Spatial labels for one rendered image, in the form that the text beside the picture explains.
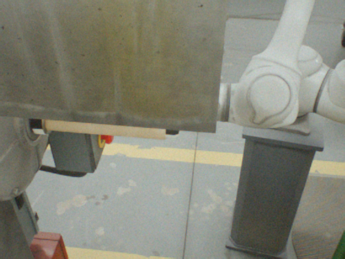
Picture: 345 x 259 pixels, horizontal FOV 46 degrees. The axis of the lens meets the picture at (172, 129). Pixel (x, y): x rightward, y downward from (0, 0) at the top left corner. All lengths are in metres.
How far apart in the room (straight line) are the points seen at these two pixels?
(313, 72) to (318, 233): 0.96
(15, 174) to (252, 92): 0.41
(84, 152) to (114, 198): 1.21
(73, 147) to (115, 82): 0.59
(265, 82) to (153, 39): 0.41
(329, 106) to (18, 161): 1.00
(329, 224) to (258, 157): 0.75
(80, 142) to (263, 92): 0.43
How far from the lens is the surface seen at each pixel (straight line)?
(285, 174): 1.58
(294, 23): 0.84
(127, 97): 0.38
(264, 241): 1.91
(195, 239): 1.99
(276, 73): 0.74
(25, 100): 0.42
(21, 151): 0.65
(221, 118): 0.94
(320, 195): 2.27
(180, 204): 2.11
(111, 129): 0.61
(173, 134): 0.60
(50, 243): 1.29
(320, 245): 2.08
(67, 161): 1.00
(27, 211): 1.18
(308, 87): 1.37
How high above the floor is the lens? 1.65
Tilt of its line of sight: 41 degrees down
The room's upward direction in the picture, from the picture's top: straight up
